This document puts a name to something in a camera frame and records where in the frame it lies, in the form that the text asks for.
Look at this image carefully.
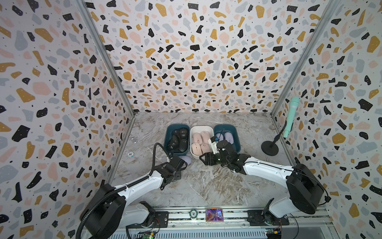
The pink mouse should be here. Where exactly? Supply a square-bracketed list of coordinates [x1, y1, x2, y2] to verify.
[200, 131, 211, 144]
[192, 143, 203, 156]
[192, 132, 204, 144]
[200, 143, 212, 154]

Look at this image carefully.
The black mouse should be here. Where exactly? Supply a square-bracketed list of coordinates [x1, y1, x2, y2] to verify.
[178, 127, 189, 139]
[178, 139, 189, 152]
[167, 139, 179, 151]
[172, 129, 179, 140]

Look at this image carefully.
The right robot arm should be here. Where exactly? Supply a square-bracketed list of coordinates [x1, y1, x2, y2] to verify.
[200, 140, 331, 224]

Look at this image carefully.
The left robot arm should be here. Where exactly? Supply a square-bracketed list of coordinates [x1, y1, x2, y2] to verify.
[76, 155, 188, 239]

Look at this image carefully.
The right teal storage box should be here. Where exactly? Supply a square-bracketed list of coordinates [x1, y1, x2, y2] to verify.
[213, 124, 241, 152]

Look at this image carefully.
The teal storage box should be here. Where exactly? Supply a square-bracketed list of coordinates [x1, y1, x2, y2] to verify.
[164, 123, 190, 156]
[213, 124, 241, 152]

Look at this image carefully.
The white storage box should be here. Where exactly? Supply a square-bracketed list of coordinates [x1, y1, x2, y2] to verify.
[190, 126, 214, 159]

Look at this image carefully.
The left teal storage box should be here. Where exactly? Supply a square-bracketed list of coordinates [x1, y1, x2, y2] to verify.
[164, 123, 190, 156]

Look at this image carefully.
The green microphone on stand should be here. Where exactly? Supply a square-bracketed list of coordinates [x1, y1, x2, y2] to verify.
[261, 97, 300, 156]

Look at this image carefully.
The small colourful screen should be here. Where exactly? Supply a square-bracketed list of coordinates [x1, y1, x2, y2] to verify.
[206, 208, 224, 222]

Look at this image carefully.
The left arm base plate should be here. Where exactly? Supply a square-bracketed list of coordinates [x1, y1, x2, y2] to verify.
[129, 211, 169, 230]

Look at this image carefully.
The aluminium front rail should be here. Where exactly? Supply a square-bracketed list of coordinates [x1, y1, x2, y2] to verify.
[79, 206, 338, 239]

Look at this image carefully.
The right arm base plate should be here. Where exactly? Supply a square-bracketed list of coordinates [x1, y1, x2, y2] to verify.
[247, 210, 289, 226]

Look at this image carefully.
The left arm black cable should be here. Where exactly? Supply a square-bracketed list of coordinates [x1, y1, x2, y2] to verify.
[75, 142, 174, 239]

